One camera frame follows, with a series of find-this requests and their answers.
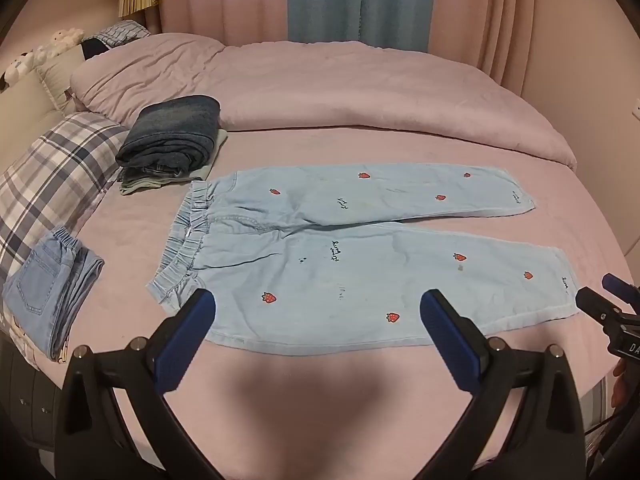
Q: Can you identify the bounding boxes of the light blue strawberry pants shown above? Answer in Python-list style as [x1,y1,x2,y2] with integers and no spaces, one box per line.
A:
[146,162,581,357]

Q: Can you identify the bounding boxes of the folded dark denim jeans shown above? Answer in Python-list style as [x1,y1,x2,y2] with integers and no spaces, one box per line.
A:
[116,95,222,181]

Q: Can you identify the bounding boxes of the dark grey nightstand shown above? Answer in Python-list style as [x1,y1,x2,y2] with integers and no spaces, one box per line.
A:
[0,330,67,457]

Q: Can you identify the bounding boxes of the person's right hand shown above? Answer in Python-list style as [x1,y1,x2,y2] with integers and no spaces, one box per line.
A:
[612,359,632,407]

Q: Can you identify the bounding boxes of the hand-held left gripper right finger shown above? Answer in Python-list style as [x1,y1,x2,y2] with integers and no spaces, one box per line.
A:
[419,288,587,480]

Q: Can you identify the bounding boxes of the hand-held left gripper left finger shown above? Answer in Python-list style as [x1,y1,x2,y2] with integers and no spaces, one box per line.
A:
[54,288,223,480]

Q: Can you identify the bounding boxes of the black cable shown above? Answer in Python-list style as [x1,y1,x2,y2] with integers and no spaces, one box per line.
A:
[582,410,622,437]

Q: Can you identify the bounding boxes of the pink duvet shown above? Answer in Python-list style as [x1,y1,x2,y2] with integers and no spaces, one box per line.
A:
[70,32,577,172]

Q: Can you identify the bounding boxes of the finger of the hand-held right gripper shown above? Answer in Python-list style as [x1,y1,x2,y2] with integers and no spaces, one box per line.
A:
[601,273,640,307]
[575,287,623,327]

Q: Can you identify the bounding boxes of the blue curtain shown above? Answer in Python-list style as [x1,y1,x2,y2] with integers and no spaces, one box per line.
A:
[287,0,439,54]

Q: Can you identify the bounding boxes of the folded light green garment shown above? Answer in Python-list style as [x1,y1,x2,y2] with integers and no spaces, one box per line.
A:
[119,129,229,196]

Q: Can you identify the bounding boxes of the white pillow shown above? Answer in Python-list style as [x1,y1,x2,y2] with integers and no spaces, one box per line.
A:
[35,45,92,116]

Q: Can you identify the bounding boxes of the white plush toy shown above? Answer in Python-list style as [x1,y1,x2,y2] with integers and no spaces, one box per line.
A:
[2,50,48,87]
[46,27,86,57]

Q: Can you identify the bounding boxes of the folded light blue jeans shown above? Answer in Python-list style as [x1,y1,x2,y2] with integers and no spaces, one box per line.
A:
[2,226,106,362]

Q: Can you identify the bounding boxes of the striped pillow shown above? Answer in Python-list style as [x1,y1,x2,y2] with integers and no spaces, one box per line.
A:
[81,20,151,61]

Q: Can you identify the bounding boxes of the plaid pillow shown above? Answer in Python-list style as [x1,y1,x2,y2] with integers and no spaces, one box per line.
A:
[0,112,132,283]

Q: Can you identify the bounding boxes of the pink bed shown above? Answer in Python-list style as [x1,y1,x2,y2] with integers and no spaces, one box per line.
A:
[37,127,638,473]

